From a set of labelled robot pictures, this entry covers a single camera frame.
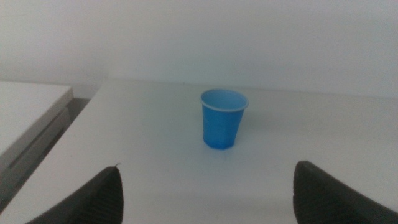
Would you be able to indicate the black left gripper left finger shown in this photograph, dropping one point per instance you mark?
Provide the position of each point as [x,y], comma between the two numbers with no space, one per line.
[93,202]

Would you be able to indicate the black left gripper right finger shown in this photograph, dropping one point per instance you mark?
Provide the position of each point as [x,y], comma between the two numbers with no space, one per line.
[323,199]

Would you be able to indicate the blue plastic cup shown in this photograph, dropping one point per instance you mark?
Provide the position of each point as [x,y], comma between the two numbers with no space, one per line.
[222,121]

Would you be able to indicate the white side table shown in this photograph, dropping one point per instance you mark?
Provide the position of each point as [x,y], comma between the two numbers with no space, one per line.
[28,118]

